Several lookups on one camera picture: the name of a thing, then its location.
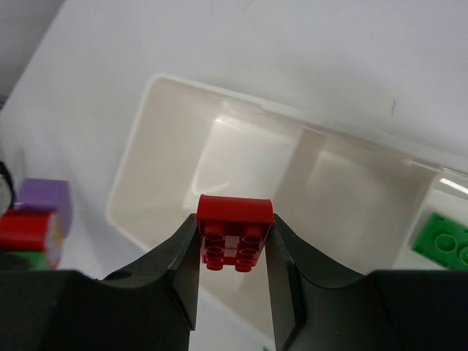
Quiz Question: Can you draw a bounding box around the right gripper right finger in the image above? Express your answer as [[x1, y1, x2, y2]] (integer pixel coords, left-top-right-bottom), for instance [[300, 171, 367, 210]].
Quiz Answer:
[[265, 216, 467, 350]]

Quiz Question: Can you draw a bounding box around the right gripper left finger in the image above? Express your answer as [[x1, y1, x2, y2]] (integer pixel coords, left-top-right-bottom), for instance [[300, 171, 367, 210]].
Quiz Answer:
[[1, 214, 200, 350]]

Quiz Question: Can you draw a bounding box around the red lego brick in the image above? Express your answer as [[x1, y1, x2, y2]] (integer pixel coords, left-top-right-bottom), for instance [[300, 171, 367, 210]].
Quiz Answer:
[[196, 195, 274, 273], [1, 210, 64, 269]]

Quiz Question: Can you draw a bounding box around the small green connector lego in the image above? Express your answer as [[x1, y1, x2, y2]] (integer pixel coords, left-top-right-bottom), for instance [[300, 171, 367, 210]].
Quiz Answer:
[[9, 252, 48, 270]]

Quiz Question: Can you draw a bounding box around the green lego end brick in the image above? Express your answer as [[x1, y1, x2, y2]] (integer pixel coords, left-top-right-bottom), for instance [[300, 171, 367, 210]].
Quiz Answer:
[[412, 212, 467, 270]]

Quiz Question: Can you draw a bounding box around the purple lego top brick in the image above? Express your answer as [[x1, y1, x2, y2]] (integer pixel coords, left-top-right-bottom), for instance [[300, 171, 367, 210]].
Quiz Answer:
[[14, 178, 73, 238]]

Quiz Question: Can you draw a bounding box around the white three-compartment tray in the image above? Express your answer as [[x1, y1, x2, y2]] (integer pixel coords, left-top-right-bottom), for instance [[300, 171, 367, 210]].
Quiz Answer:
[[106, 75, 467, 350]]

